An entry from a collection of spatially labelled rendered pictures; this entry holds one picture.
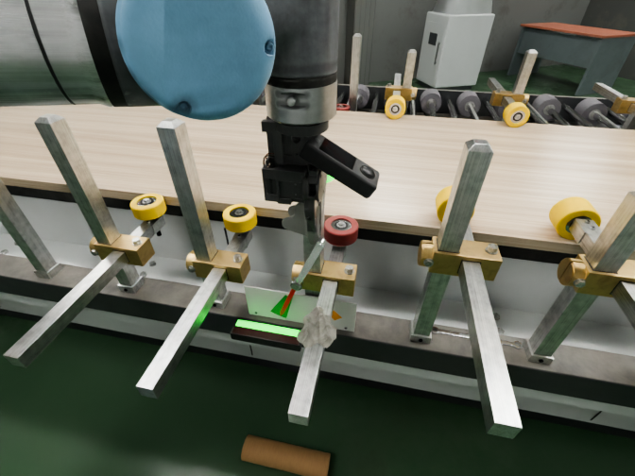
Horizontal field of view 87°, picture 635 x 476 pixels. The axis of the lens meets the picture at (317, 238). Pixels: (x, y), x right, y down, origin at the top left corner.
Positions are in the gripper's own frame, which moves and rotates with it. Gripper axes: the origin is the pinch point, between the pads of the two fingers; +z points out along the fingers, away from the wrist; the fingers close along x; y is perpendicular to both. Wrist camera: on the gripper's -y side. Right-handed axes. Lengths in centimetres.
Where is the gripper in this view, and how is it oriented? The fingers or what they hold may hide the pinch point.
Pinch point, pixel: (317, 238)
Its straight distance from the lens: 55.8
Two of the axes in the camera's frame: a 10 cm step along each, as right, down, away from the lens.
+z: 0.0, 7.8, 6.2
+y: -9.8, -1.3, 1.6
